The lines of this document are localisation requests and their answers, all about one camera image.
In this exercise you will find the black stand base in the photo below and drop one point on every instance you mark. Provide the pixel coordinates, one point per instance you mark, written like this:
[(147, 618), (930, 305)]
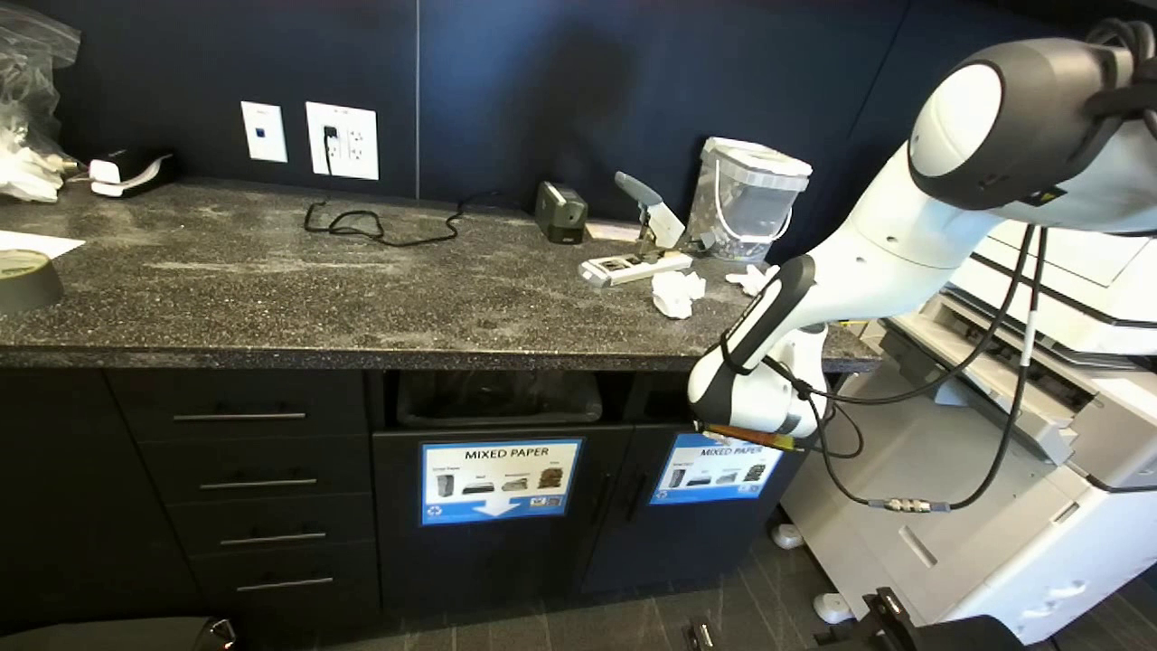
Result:
[(899, 624)]

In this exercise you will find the white flat stapler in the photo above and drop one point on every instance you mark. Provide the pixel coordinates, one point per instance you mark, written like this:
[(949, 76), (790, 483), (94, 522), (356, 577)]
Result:
[(617, 269)]

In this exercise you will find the white printer caster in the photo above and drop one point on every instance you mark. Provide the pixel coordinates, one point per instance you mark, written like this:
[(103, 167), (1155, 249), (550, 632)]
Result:
[(787, 536), (833, 606)]

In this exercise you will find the black base cabinet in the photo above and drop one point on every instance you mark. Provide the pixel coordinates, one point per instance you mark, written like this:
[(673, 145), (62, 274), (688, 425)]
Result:
[(57, 483)]

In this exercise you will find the black tape dispenser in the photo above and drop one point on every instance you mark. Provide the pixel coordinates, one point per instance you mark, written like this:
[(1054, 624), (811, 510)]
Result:
[(561, 214)]

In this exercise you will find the flat white paper sheet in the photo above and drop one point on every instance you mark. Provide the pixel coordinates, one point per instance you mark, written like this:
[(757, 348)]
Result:
[(45, 243)]

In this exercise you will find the mixed paper sign down arrow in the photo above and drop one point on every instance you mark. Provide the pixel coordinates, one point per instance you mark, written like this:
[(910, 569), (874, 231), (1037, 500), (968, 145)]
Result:
[(502, 478)]

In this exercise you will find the mixed paper sign up arrow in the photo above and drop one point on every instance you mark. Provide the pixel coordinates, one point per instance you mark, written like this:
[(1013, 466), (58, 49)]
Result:
[(713, 471)]

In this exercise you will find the white wall outlet plate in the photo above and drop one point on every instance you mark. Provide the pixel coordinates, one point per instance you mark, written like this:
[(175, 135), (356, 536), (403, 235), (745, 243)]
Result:
[(356, 145)]

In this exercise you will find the clear plastic bag with contents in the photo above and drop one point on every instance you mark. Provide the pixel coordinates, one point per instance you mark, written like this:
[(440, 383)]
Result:
[(32, 110)]

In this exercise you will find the large white office printer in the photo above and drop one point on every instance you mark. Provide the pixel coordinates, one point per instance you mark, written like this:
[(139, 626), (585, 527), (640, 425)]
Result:
[(987, 565)]

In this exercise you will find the translucent plastic bucket with lid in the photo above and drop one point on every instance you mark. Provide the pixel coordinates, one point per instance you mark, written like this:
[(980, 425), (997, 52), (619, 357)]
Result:
[(745, 205)]

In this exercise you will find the paper with scribbles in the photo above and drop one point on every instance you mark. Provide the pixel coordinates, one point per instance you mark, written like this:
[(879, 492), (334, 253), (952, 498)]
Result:
[(678, 295)]

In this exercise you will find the white and black device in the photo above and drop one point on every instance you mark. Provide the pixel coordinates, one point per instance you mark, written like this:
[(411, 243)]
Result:
[(121, 171)]

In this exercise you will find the grey lever hole punch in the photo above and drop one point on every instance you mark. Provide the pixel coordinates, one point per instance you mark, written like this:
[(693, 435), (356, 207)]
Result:
[(655, 219)]

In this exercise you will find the black bin cabinet door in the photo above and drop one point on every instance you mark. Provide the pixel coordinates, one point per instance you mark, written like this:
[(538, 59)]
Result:
[(502, 565), (698, 545)]

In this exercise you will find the white wall switch plate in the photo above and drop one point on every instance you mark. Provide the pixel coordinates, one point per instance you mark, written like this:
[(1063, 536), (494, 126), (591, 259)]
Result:
[(262, 130)]

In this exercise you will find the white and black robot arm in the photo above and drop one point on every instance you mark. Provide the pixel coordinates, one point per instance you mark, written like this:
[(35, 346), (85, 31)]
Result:
[(940, 228)]

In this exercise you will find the crumpled white paper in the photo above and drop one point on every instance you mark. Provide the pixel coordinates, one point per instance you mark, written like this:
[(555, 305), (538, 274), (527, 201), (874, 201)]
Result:
[(755, 281)]

